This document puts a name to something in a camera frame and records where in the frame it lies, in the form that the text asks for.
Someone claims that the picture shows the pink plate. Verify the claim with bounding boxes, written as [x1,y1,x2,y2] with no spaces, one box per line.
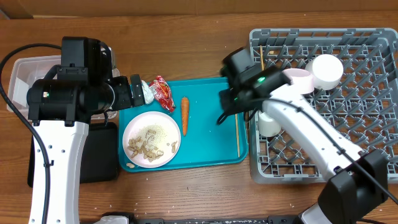
[121,111,182,169]

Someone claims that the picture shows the wooden chopstick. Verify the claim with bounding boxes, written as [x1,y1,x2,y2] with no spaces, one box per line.
[234,114,241,158]
[259,45,265,71]

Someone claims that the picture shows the pink bowl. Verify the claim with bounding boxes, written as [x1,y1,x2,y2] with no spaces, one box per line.
[283,68,315,95]

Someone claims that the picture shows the white bowl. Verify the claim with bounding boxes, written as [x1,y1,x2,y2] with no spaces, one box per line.
[305,54,343,90]

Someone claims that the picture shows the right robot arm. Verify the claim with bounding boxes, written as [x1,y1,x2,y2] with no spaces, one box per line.
[217,65,391,223]

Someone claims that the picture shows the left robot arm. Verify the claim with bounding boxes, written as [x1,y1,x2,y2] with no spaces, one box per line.
[27,37,145,223]

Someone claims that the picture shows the orange carrot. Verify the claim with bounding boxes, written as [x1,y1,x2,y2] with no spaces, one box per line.
[181,97,190,136]

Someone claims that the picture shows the peanut and rice scraps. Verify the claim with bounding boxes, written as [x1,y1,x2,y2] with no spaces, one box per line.
[126,124,180,165]

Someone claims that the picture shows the grey dishwasher rack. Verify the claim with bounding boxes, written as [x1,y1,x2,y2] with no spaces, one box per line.
[249,28,397,184]

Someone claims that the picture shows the white tissue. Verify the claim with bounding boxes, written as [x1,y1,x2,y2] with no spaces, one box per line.
[141,80,154,105]

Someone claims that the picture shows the white plastic cup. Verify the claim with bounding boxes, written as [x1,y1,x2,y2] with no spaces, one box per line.
[257,112,281,138]

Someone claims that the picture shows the teal serving tray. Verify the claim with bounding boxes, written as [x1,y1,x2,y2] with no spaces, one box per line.
[118,77,249,173]

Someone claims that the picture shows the black plastic bin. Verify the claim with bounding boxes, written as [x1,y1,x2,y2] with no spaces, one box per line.
[27,121,120,189]

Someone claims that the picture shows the clear plastic bin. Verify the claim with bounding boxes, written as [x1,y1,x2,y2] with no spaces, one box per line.
[6,54,121,122]

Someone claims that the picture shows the red snack wrapper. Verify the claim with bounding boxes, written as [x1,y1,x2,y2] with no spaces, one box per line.
[149,75,175,113]

